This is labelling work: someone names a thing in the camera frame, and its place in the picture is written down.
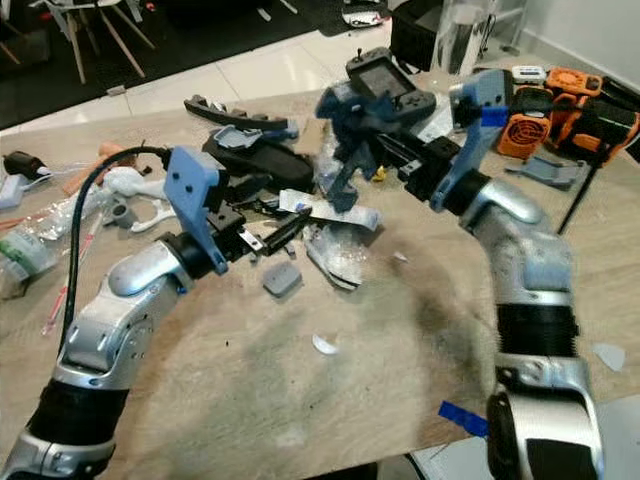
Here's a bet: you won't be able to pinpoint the orange black fan device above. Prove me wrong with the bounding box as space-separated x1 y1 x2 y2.
495 65 640 166

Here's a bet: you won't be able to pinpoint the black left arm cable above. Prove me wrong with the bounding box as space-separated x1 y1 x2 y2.
60 146 171 349

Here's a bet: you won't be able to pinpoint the white plastic bracket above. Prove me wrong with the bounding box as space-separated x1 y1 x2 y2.
105 170 176 233

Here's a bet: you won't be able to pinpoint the black floor rug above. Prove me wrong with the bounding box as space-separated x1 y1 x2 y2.
0 0 346 126

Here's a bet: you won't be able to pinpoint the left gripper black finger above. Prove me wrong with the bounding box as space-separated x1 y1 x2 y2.
245 232 296 259
255 208 313 246

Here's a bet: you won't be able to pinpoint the clear plastic packet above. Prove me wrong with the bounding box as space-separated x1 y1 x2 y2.
420 100 456 143

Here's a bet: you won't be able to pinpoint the grey flat printed part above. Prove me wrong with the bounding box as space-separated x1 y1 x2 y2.
505 155 581 191

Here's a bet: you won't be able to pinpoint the white chair wooden legs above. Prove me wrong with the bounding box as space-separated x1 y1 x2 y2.
50 0 151 86

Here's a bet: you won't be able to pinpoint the clear plastic cylinder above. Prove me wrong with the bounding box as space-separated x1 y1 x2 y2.
435 0 491 76

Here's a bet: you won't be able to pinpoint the small white black gadget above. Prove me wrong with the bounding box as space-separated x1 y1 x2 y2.
340 0 391 29

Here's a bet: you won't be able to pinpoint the thin red stick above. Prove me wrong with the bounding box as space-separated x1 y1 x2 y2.
43 225 101 336

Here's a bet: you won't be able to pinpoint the blue tape strip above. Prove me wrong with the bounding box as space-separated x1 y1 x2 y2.
438 400 491 439

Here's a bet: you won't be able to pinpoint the black handheld controller with screen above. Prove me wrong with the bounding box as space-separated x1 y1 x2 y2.
345 47 438 116

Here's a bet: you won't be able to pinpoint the small grey cylinder cap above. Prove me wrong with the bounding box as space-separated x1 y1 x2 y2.
105 205 136 231

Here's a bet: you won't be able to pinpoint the small white box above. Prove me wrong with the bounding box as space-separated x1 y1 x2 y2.
512 65 546 87

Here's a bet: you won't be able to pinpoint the clear plastic bottle green label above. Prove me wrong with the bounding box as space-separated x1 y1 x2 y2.
0 215 66 299

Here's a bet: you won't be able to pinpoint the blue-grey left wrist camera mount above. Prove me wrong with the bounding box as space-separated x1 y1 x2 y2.
163 147 229 276

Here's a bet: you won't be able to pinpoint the tan wooden handle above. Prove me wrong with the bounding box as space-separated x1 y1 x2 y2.
60 142 136 196

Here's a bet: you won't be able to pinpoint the grey paper scrap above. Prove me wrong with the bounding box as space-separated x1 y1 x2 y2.
592 343 626 371

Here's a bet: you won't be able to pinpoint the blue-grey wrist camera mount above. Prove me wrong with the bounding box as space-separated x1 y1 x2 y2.
163 147 229 276
428 68 511 213

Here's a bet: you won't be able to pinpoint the small white blue packet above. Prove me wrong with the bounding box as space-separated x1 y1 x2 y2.
0 175 26 211

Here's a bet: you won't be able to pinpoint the clear crumpled plastic wrapper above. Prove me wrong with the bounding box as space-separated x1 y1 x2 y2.
305 222 369 291

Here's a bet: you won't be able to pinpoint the black curved plastic part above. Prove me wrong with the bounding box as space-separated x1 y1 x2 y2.
185 95 296 134

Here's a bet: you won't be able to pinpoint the black box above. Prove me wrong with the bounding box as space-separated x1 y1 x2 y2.
390 0 461 71

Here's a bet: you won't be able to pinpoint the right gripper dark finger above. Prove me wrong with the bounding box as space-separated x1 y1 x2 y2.
317 85 411 141
332 140 376 213

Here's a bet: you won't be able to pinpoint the grey square pad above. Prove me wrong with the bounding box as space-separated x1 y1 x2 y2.
263 262 303 297

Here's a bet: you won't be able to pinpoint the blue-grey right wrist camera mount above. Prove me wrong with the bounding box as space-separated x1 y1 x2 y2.
428 68 511 213

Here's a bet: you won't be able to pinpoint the small black cylinder device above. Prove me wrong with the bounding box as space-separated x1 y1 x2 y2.
8 150 51 181

